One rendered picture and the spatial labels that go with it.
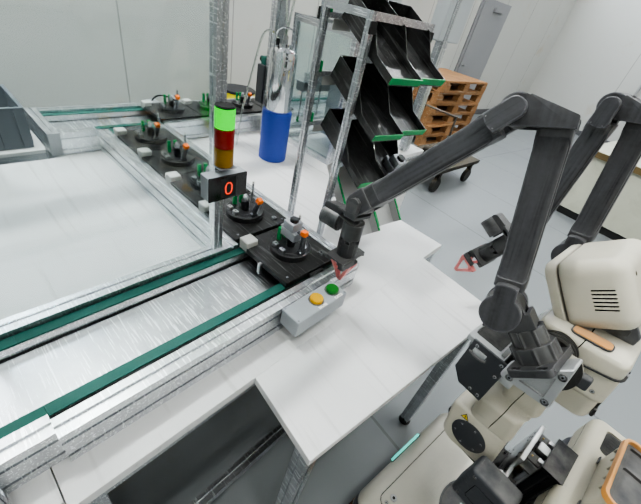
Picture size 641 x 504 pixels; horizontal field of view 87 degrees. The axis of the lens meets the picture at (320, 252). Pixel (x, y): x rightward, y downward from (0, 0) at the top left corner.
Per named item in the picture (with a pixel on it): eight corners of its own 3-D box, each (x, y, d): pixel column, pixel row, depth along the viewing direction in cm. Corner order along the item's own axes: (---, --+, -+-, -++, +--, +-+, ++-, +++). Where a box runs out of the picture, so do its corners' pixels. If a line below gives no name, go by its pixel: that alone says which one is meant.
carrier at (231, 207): (288, 224, 131) (293, 195, 123) (236, 244, 115) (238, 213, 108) (250, 195, 142) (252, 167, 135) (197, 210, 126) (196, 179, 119)
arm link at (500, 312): (595, 89, 53) (595, 100, 60) (500, 89, 60) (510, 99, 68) (515, 339, 66) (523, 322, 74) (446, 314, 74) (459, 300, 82)
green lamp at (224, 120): (238, 130, 86) (240, 110, 83) (221, 132, 82) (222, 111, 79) (227, 122, 88) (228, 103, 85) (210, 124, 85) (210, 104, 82)
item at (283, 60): (295, 113, 183) (308, 31, 161) (275, 115, 174) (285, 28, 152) (279, 104, 190) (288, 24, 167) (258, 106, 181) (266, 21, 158)
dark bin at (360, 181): (384, 184, 120) (397, 170, 114) (357, 189, 113) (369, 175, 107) (347, 124, 127) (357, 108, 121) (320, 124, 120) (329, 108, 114)
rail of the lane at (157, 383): (352, 283, 125) (360, 261, 118) (71, 461, 67) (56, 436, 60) (341, 275, 127) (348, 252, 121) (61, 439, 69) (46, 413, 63)
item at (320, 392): (493, 318, 130) (497, 313, 128) (307, 466, 77) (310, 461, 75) (367, 221, 168) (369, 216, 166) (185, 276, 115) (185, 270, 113)
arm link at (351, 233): (357, 226, 86) (370, 219, 90) (336, 214, 89) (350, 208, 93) (351, 248, 90) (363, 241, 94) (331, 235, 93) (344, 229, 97)
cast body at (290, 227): (303, 239, 112) (306, 221, 108) (293, 243, 109) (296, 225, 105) (286, 226, 116) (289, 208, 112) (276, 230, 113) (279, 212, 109)
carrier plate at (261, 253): (337, 260, 119) (338, 256, 118) (285, 288, 103) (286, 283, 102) (291, 226, 130) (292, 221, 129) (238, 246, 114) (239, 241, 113)
